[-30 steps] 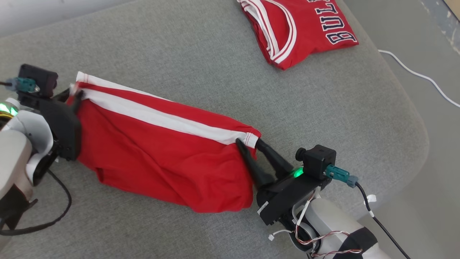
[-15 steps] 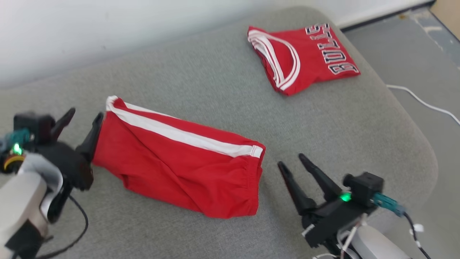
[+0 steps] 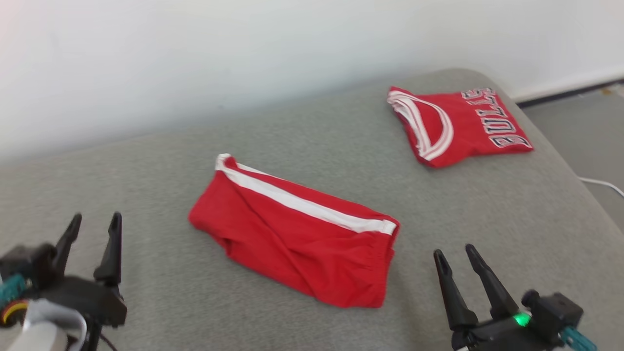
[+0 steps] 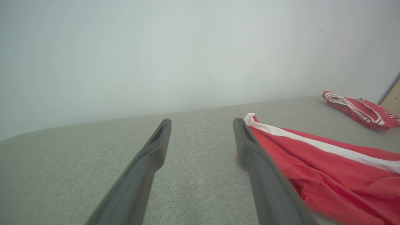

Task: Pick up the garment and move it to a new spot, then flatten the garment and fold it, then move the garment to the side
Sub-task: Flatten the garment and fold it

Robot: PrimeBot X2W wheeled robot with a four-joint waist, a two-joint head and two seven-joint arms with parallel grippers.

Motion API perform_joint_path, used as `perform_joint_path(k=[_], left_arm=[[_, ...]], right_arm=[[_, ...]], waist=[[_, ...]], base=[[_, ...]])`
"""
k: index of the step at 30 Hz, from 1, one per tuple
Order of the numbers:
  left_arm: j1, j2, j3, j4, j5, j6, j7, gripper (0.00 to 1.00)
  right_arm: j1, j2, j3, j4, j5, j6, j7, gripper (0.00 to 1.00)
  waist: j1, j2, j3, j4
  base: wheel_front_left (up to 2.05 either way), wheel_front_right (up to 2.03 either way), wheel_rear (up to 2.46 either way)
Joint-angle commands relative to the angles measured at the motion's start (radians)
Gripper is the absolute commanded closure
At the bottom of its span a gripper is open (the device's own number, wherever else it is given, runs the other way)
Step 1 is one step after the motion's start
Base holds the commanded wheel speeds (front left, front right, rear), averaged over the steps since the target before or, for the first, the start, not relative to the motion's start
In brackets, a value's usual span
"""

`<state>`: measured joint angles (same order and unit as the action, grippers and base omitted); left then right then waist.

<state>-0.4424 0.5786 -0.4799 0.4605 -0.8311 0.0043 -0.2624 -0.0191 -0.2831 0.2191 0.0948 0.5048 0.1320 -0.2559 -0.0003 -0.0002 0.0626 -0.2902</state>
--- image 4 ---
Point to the red shorts with white stripe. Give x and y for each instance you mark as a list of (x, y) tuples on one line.
[(328, 175)]

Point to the red white Bulls jersey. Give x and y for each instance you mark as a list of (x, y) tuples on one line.
[(365, 114)]

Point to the white wall baseboard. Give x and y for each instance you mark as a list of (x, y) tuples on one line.
[(389, 89)]

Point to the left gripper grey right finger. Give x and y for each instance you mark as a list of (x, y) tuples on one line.
[(268, 187)]

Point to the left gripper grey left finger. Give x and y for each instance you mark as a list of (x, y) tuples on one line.
[(137, 187)]

